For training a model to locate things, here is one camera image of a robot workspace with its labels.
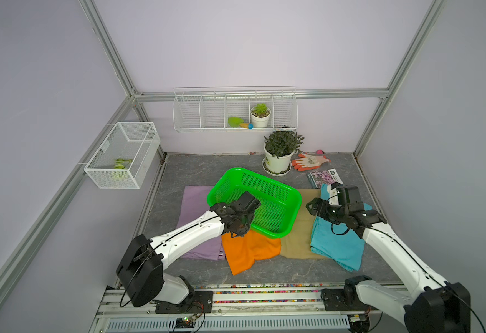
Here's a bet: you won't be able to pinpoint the flower seed packet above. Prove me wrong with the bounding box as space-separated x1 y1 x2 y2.
308 169 344 189

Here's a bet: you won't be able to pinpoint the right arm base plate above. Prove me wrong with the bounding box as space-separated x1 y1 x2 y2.
321 286 378 312

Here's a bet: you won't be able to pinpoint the green item in side basket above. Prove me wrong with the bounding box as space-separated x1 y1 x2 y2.
111 158 133 180

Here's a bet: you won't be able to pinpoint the green toy shovel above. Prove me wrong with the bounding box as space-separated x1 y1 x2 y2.
228 117 254 130

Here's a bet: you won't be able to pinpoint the white wire side basket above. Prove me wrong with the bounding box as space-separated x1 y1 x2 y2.
83 122 161 190

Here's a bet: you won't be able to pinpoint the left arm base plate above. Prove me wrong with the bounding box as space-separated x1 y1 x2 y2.
156 291 213 314

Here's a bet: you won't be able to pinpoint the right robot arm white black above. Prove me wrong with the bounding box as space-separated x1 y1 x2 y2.
306 186 473 332

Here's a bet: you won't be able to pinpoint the green plastic basket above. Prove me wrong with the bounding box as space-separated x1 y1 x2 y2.
206 166 303 239

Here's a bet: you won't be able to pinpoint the white wire wall shelf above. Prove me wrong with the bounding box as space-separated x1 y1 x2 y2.
172 88 298 132

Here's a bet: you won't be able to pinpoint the large potted plant white pot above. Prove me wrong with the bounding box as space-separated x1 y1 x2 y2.
263 130 305 176

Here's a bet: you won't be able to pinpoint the teal pants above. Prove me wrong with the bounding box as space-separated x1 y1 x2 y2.
309 183 373 273

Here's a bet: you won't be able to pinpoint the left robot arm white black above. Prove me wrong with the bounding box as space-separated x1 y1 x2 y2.
116 191 261 307

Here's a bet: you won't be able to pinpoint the purple pants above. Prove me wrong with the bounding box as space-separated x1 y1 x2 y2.
175 185 227 262

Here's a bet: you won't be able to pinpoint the orange pants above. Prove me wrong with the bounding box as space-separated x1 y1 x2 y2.
222 230 281 276

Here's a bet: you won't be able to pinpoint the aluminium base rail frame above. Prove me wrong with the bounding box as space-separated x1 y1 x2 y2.
90 283 409 332

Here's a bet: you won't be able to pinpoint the orange white work gloves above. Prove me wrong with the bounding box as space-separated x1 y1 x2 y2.
292 153 330 172

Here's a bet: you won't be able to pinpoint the small potted plant white pot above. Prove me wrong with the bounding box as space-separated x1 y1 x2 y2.
251 104 271 128

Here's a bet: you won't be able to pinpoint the tan pants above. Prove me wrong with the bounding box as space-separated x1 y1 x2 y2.
280 189 327 259

